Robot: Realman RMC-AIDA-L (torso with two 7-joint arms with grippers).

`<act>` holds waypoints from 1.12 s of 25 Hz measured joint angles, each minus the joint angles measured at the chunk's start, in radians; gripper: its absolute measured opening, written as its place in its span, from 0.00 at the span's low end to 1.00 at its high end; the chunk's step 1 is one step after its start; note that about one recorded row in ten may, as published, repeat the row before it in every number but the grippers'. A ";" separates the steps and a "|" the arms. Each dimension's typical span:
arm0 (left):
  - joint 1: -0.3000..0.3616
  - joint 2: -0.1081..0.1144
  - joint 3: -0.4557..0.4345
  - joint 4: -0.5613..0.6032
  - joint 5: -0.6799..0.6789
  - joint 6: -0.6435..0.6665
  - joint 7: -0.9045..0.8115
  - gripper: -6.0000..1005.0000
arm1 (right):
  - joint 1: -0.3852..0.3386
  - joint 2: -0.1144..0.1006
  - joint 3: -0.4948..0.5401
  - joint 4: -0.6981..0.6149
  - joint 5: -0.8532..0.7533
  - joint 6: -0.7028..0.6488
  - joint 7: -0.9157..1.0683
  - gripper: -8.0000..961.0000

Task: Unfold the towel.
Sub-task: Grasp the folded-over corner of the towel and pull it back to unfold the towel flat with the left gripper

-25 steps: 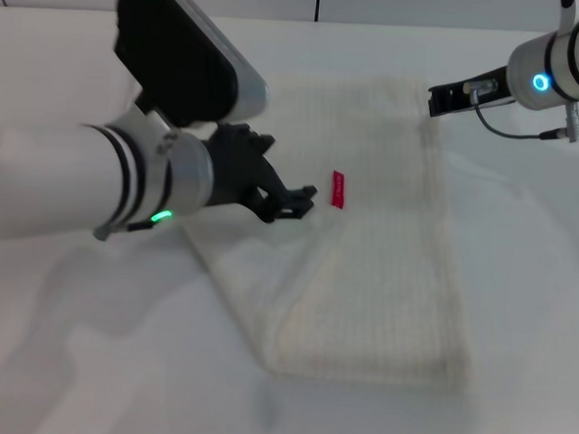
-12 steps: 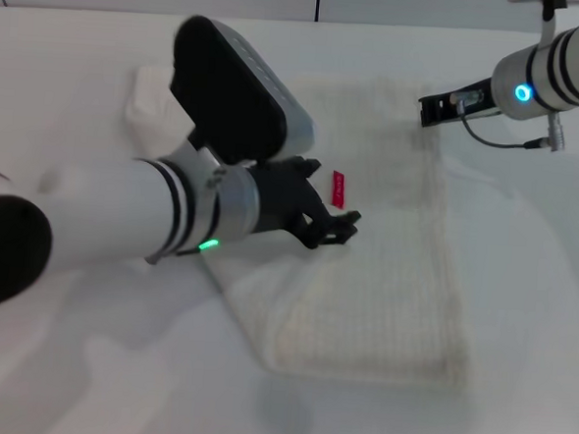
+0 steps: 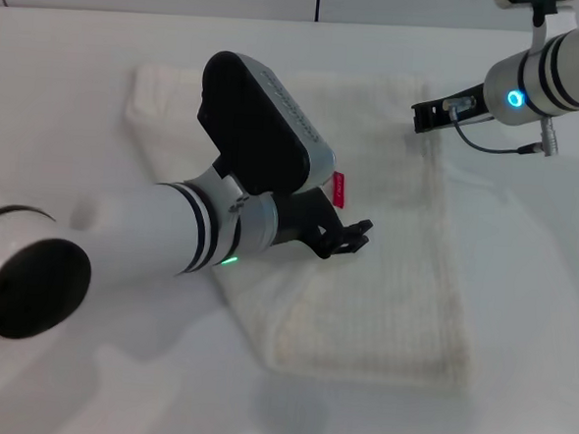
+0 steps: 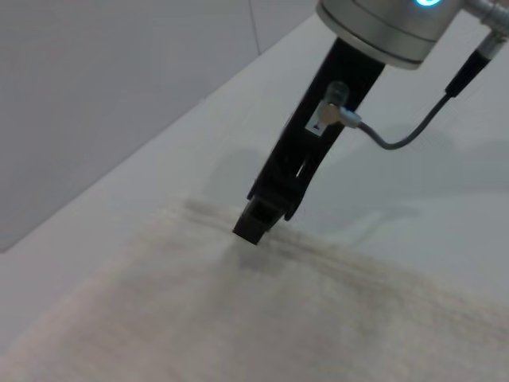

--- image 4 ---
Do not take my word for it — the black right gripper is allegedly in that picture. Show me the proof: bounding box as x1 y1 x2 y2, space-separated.
231 37 387 247

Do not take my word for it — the beige towel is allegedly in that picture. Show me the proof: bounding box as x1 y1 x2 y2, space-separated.
0 197 509 382

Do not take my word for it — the grey cable with plugs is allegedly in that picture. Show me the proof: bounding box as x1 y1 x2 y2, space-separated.
324 0 509 152

